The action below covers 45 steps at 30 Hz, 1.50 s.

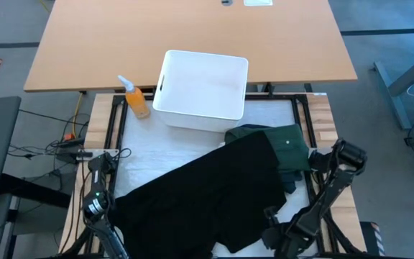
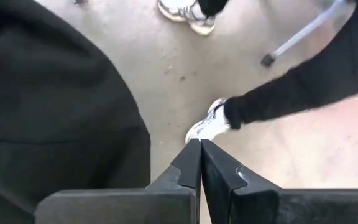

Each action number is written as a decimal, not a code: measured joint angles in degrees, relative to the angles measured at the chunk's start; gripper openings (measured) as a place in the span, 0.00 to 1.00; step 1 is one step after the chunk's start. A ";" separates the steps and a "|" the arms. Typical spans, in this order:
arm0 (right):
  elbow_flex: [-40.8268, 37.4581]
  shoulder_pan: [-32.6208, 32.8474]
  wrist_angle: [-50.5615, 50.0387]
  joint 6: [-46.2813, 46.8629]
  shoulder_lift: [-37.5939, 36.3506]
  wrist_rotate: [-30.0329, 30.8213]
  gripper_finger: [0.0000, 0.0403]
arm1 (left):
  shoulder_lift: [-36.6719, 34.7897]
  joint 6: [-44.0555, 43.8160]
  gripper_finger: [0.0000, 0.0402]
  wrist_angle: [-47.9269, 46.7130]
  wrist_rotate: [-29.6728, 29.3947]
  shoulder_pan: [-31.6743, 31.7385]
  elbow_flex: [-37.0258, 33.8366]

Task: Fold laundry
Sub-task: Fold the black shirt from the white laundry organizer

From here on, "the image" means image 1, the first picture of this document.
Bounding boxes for black garment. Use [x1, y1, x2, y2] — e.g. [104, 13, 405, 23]
[111, 131, 289, 258]

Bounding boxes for black box with striped edge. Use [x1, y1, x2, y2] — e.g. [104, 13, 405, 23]
[359, 221, 387, 257]

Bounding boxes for dark green button shirt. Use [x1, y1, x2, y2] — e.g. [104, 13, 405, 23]
[224, 124, 312, 173]

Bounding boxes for dark blue jeans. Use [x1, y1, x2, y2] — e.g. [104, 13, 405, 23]
[280, 170, 304, 195]

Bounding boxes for grey desk leg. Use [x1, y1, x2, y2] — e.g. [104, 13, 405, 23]
[374, 46, 414, 130]

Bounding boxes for orange spray bottle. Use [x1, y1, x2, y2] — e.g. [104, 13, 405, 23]
[116, 74, 151, 120]

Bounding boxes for tangle of black cables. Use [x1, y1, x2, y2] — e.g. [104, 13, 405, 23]
[7, 107, 89, 177]

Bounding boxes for thin yellow floor cable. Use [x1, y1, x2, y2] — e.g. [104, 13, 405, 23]
[72, 91, 84, 136]

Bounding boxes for white socket plate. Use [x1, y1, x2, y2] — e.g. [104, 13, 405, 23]
[243, 0, 275, 7]

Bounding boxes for black metal rack frame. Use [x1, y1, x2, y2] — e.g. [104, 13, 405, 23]
[84, 92, 364, 258]

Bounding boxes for black cable bundle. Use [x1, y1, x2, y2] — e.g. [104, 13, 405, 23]
[63, 168, 116, 256]
[309, 172, 364, 255]

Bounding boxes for large light wooden desk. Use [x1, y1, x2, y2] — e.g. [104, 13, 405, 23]
[23, 0, 358, 93]

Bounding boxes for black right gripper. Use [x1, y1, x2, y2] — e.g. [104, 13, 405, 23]
[262, 206, 303, 259]

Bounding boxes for white perforated laundry basket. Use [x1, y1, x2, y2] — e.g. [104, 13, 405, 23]
[152, 49, 250, 132]

